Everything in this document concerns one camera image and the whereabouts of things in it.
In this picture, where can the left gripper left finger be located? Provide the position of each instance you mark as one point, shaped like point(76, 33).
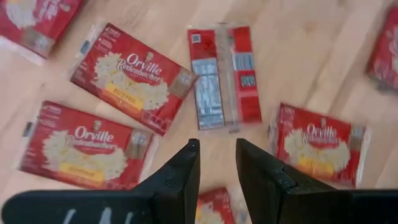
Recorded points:
point(124, 207)

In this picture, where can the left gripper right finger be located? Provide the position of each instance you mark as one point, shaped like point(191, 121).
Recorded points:
point(295, 202)

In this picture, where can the red Orville popcorn bag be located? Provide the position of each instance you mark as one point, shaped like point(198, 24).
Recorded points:
point(214, 205)
point(136, 77)
point(46, 18)
point(84, 146)
point(208, 93)
point(385, 53)
point(320, 146)

